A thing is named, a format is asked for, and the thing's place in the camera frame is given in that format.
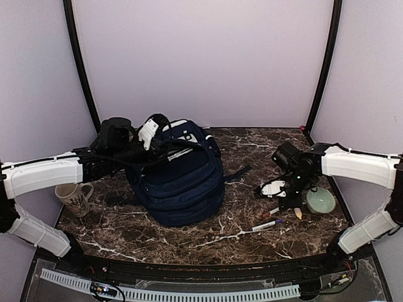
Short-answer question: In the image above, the white marker red cap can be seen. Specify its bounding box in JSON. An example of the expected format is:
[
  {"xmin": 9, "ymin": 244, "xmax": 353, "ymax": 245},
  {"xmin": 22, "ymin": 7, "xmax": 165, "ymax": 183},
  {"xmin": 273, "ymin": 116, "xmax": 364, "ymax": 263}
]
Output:
[{"xmin": 263, "ymin": 207, "xmax": 280, "ymax": 218}]

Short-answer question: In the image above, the white marker purple cap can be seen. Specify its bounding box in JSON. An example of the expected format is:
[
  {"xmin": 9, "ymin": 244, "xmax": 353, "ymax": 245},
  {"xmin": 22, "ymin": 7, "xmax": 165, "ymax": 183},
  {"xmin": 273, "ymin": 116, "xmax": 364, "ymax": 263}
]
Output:
[{"xmin": 251, "ymin": 219, "xmax": 283, "ymax": 232}]

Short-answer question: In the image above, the navy blue student backpack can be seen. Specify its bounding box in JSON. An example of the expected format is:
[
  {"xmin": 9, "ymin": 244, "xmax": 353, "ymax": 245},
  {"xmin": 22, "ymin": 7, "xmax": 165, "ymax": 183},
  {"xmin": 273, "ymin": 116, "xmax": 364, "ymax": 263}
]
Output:
[{"xmin": 125, "ymin": 120, "xmax": 251, "ymax": 227}]

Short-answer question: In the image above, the white marker black cap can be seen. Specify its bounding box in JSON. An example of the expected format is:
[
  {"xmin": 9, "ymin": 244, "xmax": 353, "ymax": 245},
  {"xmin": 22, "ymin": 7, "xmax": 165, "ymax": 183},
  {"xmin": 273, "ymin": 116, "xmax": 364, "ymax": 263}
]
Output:
[{"xmin": 167, "ymin": 147, "xmax": 193, "ymax": 161}]

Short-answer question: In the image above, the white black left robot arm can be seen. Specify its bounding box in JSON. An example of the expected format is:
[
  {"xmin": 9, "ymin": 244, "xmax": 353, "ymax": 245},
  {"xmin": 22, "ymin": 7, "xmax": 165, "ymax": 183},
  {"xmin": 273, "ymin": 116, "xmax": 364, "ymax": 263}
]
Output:
[{"xmin": 1, "ymin": 114, "xmax": 172, "ymax": 274}]

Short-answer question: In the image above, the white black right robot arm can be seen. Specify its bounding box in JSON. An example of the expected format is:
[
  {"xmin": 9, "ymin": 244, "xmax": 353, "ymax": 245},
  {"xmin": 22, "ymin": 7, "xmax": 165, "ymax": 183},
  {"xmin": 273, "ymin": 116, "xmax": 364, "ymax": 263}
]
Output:
[{"xmin": 257, "ymin": 142, "xmax": 402, "ymax": 273}]

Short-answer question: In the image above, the pale green ceramic bowl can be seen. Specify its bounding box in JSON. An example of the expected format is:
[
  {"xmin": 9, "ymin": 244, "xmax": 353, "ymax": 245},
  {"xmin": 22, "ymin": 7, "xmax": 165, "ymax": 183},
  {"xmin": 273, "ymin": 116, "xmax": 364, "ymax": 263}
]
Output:
[{"xmin": 306, "ymin": 187, "xmax": 336, "ymax": 215}]

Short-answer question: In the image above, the cream patterned ceramic mug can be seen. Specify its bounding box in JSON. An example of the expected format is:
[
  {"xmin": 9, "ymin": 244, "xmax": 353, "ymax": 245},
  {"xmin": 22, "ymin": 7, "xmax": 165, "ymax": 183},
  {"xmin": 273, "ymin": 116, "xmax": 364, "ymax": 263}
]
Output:
[{"xmin": 55, "ymin": 182, "xmax": 94, "ymax": 218}]

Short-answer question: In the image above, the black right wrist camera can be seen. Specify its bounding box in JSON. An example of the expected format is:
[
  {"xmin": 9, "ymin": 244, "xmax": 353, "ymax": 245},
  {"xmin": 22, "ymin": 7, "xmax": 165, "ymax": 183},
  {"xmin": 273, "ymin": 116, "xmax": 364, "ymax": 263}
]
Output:
[{"xmin": 271, "ymin": 141, "xmax": 300, "ymax": 171}]

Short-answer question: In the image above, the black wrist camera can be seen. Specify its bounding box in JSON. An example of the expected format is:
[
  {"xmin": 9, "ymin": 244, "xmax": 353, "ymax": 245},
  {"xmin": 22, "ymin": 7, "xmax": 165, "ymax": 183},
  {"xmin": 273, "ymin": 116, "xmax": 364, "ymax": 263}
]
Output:
[
  {"xmin": 98, "ymin": 117, "xmax": 132, "ymax": 148},
  {"xmin": 271, "ymin": 141, "xmax": 300, "ymax": 171}
]

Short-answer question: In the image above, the black front mounting rail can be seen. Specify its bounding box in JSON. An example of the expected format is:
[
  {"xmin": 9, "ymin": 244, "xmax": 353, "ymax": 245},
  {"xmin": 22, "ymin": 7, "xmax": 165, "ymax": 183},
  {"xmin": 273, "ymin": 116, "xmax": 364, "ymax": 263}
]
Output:
[{"xmin": 79, "ymin": 240, "xmax": 330, "ymax": 282}]

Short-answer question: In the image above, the grey slotted cable duct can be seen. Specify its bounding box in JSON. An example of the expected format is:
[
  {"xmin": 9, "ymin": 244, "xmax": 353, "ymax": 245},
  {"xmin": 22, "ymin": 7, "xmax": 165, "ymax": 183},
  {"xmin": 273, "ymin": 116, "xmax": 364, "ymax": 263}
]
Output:
[{"xmin": 39, "ymin": 269, "xmax": 301, "ymax": 301}]

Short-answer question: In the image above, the black right corner post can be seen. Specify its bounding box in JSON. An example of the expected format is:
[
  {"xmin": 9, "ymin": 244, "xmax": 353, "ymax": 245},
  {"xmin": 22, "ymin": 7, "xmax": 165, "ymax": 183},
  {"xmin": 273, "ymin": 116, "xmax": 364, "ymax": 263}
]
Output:
[{"xmin": 305, "ymin": 0, "xmax": 343, "ymax": 136}]

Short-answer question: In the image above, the black corner post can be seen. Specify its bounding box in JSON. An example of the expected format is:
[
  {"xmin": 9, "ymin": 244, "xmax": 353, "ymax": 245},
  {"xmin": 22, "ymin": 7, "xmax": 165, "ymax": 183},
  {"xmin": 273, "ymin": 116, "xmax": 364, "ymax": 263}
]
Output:
[
  {"xmin": 62, "ymin": 0, "xmax": 101, "ymax": 133},
  {"xmin": 305, "ymin": 0, "xmax": 343, "ymax": 136}
]

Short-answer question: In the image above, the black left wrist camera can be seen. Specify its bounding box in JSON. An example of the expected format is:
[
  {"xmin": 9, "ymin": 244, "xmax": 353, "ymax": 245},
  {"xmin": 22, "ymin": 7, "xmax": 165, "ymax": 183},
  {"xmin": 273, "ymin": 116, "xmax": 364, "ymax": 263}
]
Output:
[{"xmin": 98, "ymin": 117, "xmax": 132, "ymax": 148}]

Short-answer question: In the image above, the black left corner post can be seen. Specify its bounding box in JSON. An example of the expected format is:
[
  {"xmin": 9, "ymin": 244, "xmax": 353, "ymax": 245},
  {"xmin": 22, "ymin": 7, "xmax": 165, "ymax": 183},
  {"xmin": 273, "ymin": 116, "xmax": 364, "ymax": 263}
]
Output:
[{"xmin": 62, "ymin": 0, "xmax": 101, "ymax": 133}]

